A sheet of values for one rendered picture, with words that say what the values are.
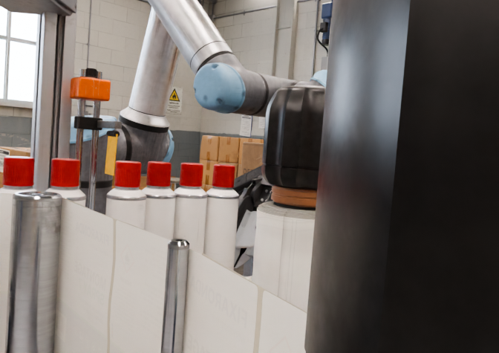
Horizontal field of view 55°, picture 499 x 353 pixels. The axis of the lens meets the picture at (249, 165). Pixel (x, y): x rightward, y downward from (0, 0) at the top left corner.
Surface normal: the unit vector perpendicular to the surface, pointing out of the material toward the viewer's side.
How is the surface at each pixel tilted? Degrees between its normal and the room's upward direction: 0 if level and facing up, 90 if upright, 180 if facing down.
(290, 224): 92
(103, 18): 90
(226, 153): 90
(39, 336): 90
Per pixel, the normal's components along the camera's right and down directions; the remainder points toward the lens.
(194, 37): -0.30, -0.24
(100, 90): 0.60, 0.09
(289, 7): -0.71, -0.02
